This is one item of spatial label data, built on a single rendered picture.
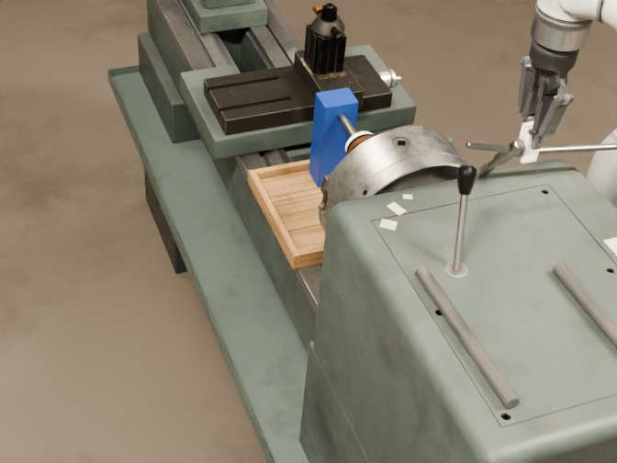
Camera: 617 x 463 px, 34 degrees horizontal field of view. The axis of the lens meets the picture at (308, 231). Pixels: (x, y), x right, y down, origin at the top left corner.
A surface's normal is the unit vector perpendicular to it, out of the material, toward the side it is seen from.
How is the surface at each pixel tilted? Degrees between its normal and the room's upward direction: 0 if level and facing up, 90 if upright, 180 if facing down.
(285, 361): 0
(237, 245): 0
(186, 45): 0
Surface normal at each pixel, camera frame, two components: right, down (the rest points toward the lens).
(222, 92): 0.07, -0.74
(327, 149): 0.36, 0.65
